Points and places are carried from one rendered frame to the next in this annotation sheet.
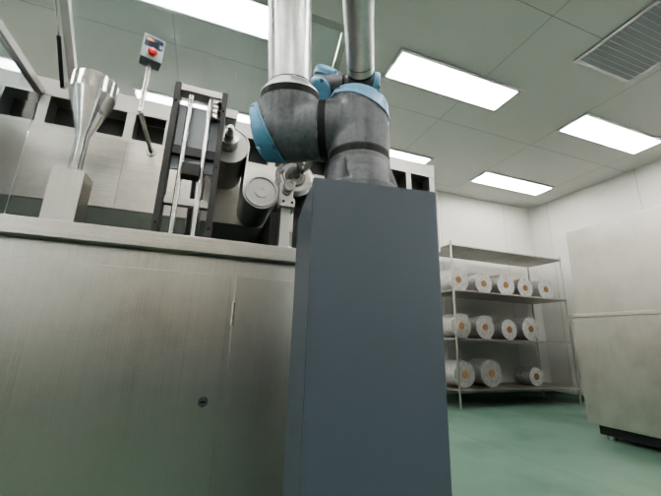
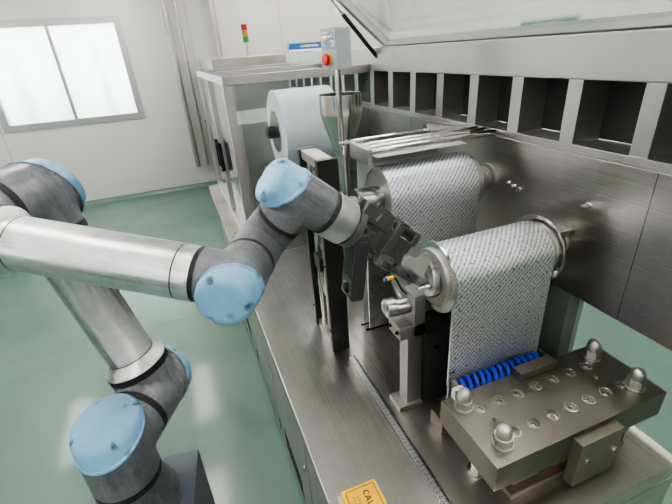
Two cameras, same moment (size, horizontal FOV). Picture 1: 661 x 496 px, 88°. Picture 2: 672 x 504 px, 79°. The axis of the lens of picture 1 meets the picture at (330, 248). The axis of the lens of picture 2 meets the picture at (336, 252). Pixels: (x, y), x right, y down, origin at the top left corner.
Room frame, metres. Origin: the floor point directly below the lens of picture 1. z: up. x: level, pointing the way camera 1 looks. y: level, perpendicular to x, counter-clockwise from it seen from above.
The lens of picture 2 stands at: (1.00, -0.55, 1.66)
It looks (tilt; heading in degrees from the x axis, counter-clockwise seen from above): 26 degrees down; 90
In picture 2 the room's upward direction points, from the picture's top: 4 degrees counter-clockwise
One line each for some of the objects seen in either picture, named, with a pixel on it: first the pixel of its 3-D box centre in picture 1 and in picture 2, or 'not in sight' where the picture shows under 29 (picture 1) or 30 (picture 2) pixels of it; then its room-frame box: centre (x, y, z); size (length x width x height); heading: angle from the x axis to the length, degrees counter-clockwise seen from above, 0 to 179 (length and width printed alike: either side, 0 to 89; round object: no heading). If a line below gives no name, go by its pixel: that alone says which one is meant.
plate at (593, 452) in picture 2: not in sight; (594, 454); (1.44, -0.06, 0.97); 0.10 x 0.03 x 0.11; 20
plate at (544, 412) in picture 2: not in sight; (550, 407); (1.39, 0.03, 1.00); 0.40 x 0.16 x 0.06; 20
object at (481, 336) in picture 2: (299, 224); (497, 334); (1.32, 0.13, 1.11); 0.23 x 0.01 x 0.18; 20
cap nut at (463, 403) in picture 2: not in sight; (464, 397); (1.22, 0.02, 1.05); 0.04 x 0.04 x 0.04
